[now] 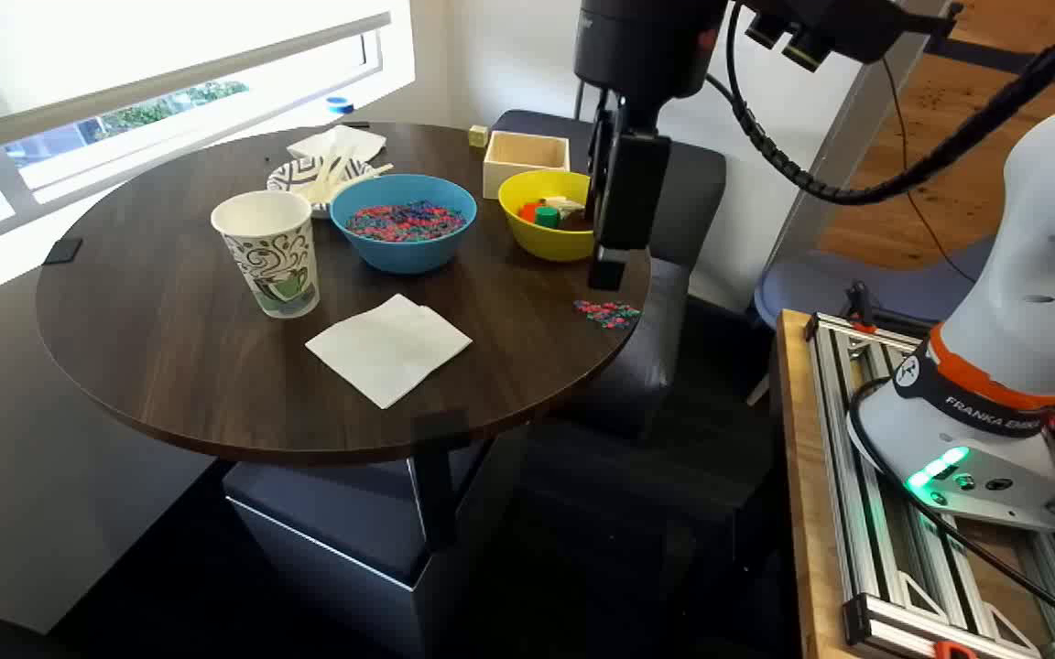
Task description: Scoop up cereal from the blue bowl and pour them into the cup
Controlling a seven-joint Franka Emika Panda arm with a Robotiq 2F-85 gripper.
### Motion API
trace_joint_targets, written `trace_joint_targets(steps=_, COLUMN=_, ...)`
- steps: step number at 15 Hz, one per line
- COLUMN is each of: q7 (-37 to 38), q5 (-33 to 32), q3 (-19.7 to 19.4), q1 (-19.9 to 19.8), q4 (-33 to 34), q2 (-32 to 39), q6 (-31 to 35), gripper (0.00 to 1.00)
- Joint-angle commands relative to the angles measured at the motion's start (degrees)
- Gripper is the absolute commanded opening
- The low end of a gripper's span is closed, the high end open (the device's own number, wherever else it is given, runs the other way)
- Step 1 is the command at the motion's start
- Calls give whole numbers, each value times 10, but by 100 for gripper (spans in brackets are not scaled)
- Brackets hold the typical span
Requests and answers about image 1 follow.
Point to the round dark wooden table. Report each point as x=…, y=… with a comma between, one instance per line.
x=157, y=324

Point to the dark grey armchair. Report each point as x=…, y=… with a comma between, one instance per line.
x=632, y=390

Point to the spilled cereal pile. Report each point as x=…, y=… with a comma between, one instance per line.
x=610, y=312

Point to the blue cereal bowl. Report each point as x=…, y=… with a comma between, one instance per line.
x=404, y=225

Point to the yellow bowl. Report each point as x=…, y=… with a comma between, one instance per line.
x=546, y=215

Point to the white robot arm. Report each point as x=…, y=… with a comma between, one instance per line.
x=961, y=428

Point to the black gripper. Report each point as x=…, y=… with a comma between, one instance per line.
x=646, y=53

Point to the wooden box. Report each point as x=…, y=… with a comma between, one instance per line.
x=522, y=151

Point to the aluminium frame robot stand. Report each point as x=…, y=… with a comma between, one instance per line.
x=872, y=574

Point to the small wooden cube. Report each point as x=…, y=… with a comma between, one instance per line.
x=479, y=138

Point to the white napkin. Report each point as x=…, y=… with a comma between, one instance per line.
x=389, y=349

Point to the patterned small bowl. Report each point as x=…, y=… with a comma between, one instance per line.
x=318, y=179

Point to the patterned paper cup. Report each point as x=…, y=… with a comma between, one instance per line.
x=270, y=236

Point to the light blue chair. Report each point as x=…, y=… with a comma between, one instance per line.
x=892, y=296

